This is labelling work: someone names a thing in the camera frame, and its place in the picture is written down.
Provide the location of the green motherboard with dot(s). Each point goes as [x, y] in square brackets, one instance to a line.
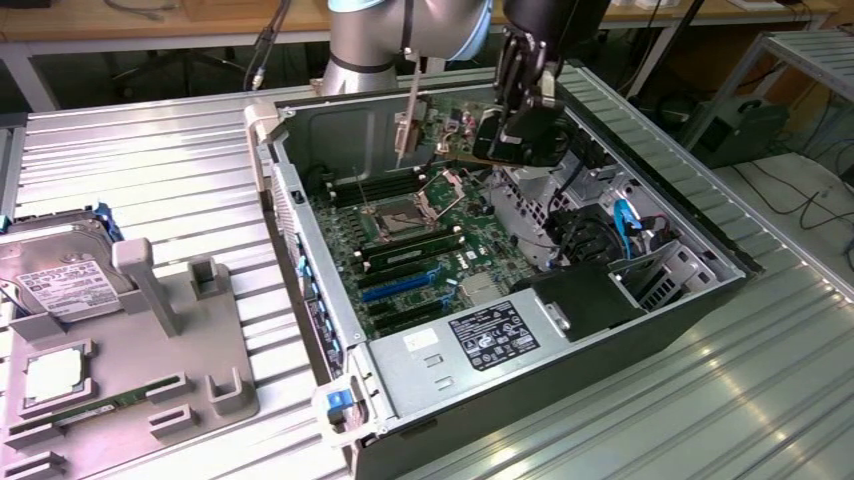
[467, 235]

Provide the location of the open black PC case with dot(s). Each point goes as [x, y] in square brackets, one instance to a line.
[667, 350]

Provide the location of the black RAM slot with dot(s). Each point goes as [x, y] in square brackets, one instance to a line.
[382, 194]
[374, 184]

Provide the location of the grey parts rack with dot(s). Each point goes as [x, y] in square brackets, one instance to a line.
[133, 350]

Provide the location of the silver metal disk bay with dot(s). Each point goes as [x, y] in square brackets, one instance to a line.
[527, 210]

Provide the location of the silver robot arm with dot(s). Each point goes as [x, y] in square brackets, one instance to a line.
[374, 50]

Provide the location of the green RAM stick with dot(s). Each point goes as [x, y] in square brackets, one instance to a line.
[87, 412]

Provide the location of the silver hard disk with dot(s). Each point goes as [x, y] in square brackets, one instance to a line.
[67, 285]

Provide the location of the silver chipset heatsink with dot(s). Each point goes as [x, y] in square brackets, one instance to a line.
[482, 292]

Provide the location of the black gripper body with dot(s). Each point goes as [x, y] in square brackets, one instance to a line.
[554, 15]

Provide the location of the blue case latch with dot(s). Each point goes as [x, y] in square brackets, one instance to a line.
[336, 400]

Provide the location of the metal CPU socket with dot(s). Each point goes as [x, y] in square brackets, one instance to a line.
[400, 220]

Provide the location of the blue expansion slot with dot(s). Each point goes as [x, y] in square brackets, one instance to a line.
[400, 287]

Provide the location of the installed black RAM stick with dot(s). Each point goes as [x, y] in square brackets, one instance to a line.
[407, 255]

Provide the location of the metal slatted side table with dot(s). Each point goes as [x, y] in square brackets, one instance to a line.
[814, 55]

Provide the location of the silver power supply unit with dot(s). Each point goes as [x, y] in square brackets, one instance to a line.
[427, 380]

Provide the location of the wooden desk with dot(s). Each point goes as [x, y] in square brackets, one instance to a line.
[200, 20]

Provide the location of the black chair base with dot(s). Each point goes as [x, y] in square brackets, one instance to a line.
[193, 62]

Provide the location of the black expansion slot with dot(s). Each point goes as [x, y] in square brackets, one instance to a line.
[407, 322]
[394, 277]

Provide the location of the grey box on floor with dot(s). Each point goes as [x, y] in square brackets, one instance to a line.
[754, 125]

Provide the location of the green graphics card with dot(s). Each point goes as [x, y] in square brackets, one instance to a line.
[454, 130]

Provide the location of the silver CPU chip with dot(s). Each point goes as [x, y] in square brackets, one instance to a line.
[56, 372]

